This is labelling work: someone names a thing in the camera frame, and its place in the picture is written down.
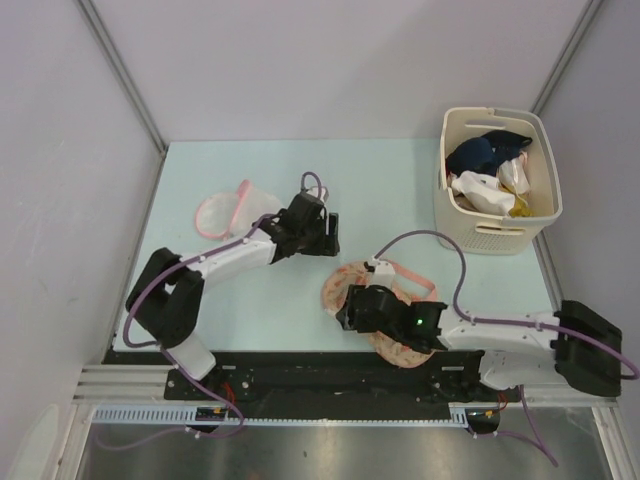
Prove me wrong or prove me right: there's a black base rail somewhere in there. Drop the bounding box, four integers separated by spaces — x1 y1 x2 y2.
102 349 506 420

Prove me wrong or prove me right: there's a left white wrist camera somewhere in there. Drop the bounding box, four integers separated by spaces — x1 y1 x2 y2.
302 186 329 205

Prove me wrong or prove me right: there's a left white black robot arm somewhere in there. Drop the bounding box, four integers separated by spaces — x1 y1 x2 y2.
122 187 340 400

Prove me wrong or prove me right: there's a cream plastic laundry basket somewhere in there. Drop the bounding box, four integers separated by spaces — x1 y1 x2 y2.
434 107 563 255

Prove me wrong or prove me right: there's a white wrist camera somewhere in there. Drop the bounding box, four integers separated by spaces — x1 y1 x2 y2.
302 186 329 205
364 257 396 289

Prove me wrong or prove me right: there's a dark navy garment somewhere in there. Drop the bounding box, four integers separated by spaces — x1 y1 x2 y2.
445 130 533 176

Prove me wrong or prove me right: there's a yellow garment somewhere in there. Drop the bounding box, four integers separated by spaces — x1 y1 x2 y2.
500 184 533 218

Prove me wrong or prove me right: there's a white slotted cable duct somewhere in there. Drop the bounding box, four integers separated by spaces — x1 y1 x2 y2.
91 405 498 428

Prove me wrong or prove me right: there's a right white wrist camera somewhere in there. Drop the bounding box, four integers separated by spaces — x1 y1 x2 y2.
364 257 396 289

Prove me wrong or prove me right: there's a white pink plastic bag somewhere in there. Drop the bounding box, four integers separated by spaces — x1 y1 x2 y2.
497 151 531 195

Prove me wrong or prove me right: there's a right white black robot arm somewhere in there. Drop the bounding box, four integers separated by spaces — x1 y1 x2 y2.
336 285 622 401

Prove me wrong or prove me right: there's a floral orange bra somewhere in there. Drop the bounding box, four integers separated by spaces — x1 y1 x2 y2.
321 261 438 369

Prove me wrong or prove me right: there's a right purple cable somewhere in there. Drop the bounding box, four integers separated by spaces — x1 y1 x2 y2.
372 229 640 469

